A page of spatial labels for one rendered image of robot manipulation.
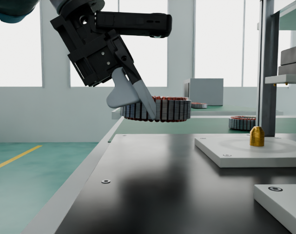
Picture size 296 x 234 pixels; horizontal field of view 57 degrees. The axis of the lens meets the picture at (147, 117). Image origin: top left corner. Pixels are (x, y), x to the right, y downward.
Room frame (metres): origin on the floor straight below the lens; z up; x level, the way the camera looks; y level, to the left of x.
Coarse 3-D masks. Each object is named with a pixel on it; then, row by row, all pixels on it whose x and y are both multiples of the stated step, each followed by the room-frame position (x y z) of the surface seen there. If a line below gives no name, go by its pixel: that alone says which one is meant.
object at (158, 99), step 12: (168, 96) 0.47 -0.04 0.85; (120, 108) 0.42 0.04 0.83; (132, 108) 0.39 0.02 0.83; (144, 108) 0.38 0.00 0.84; (156, 108) 0.38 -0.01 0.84; (168, 108) 0.38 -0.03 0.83; (180, 108) 0.39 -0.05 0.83; (144, 120) 0.39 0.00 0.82; (156, 120) 0.38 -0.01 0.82; (168, 120) 0.39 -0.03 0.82; (180, 120) 0.40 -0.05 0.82
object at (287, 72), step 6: (294, 48) 0.38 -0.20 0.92; (282, 54) 0.41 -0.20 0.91; (288, 54) 0.39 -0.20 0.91; (294, 54) 0.38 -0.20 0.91; (282, 60) 0.41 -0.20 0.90; (288, 60) 0.39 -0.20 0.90; (294, 60) 0.38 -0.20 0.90; (282, 66) 0.41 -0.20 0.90; (288, 66) 0.39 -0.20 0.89; (294, 66) 0.37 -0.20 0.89; (282, 72) 0.41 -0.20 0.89; (288, 72) 0.39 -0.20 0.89; (294, 72) 0.37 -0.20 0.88; (270, 78) 0.39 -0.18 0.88; (276, 78) 0.38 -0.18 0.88; (282, 78) 0.36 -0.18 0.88; (288, 78) 0.35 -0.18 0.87; (294, 78) 0.35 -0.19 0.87
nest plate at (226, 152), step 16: (208, 144) 0.39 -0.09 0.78; (224, 144) 0.39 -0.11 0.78; (240, 144) 0.39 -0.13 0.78; (272, 144) 0.39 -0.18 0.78; (288, 144) 0.39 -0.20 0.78; (224, 160) 0.31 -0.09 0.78; (240, 160) 0.31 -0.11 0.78; (256, 160) 0.31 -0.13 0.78; (272, 160) 0.31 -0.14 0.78; (288, 160) 0.31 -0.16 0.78
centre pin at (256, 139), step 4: (256, 128) 0.38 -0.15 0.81; (260, 128) 0.38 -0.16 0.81; (252, 132) 0.38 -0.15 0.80; (256, 132) 0.37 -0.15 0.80; (260, 132) 0.37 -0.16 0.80; (264, 132) 0.38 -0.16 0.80; (252, 136) 0.38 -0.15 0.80; (256, 136) 0.37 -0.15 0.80; (260, 136) 0.37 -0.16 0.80; (252, 140) 0.38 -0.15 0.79; (256, 140) 0.37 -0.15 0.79; (260, 140) 0.37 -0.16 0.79; (252, 144) 0.38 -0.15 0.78; (256, 144) 0.37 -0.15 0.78; (260, 144) 0.37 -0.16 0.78
